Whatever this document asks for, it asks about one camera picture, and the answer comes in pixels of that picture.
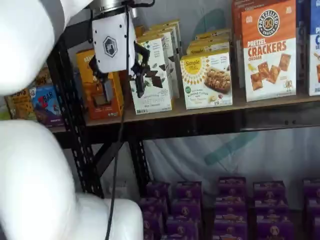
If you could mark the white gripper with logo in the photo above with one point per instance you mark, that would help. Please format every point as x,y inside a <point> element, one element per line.
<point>112,42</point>

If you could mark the small white yellow-label bar box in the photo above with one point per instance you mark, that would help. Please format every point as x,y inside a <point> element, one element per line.
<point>212,33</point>
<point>210,43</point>
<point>207,50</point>
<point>207,82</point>

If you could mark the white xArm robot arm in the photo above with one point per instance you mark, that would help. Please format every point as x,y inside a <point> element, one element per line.
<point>25,37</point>

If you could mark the white Simple Mills thins box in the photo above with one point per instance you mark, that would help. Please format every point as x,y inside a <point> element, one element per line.
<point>167,23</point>
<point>152,102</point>
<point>175,82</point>
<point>165,29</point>

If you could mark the orange Revival cracker box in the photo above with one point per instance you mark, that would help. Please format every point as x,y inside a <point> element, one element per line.
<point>85,75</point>

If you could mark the black metal shelf rack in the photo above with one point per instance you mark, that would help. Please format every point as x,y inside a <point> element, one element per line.
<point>65,139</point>
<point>175,125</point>

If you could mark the blue Zbar snack box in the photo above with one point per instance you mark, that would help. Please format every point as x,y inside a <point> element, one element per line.
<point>47,105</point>

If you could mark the wooden shelf board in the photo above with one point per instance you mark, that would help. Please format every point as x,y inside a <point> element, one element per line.
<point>56,128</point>
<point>200,112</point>

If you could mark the brown and green cookie box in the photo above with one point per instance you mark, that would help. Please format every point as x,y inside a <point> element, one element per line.
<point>43,77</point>
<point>21,105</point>

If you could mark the purple Annie's snack box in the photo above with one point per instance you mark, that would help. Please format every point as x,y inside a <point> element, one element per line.
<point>158,191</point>
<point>178,237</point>
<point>230,227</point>
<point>188,190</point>
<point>312,188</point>
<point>149,235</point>
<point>272,228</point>
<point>182,225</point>
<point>317,228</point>
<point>313,207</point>
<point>186,207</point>
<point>230,205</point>
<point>152,205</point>
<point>151,221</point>
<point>271,207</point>
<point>268,191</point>
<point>232,187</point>

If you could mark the orange pretzel crackers box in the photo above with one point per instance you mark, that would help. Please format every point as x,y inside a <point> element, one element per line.
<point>270,57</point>
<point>236,50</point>

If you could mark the blue and white cracker box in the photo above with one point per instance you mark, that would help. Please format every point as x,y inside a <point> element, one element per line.
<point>303,50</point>
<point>315,62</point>

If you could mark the white backdrop cloth teal logo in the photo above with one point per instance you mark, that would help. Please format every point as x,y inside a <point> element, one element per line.
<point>200,155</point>

